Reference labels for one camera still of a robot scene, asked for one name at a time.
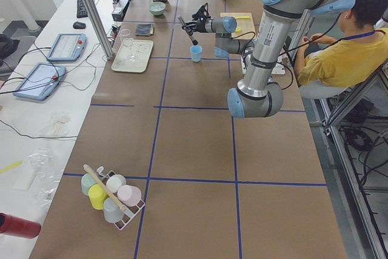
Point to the upper teach pendant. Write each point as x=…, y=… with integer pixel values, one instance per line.
x=67, y=47

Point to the bamboo cutting board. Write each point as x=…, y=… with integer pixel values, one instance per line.
x=247, y=26

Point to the red bottle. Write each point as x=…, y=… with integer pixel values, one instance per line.
x=19, y=227

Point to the crumpled clear plastic bag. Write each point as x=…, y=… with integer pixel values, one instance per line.
x=46, y=178

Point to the pink cup in rack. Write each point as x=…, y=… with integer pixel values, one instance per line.
x=129, y=195

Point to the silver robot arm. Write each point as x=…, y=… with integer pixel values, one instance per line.
x=257, y=94

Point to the steel muddler black tip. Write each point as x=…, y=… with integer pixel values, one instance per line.
x=182, y=22

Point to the grey cup in rack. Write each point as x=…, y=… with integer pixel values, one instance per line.
x=112, y=213

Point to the clear wine glass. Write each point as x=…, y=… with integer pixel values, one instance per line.
x=127, y=41

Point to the teach pendant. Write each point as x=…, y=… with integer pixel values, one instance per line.
x=41, y=81
x=67, y=47

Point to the person in yellow shirt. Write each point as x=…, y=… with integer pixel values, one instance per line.
x=350, y=60

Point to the cream bear tray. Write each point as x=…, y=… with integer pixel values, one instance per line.
x=142, y=49

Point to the black computer mouse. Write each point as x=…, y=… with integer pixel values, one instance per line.
x=79, y=25

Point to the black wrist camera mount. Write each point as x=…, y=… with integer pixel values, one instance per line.
x=202, y=12

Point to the green bowl of ice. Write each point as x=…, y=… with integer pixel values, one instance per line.
x=157, y=8

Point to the lower teach pendant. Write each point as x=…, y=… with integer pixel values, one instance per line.
x=41, y=81

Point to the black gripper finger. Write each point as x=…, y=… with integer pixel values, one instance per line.
x=190, y=24
x=189, y=30

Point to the wooden rack handle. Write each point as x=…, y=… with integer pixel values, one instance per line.
x=90, y=171

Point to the yellow cup in rack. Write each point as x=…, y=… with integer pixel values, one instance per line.
x=97, y=196

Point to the white cup in rack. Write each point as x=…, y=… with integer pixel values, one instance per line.
x=115, y=182

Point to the white wire cup rack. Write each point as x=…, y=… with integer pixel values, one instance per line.
x=131, y=212

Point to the green cup in rack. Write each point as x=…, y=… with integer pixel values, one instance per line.
x=86, y=183

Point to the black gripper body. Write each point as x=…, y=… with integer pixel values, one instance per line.
x=200, y=25

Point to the aluminium frame post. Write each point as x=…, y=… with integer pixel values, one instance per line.
x=98, y=28

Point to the folded grey cloth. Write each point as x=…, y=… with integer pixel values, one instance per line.
x=144, y=29

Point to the light blue paper cup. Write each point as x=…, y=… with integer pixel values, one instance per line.
x=196, y=53

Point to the black keyboard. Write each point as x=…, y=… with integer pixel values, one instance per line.
x=81, y=11

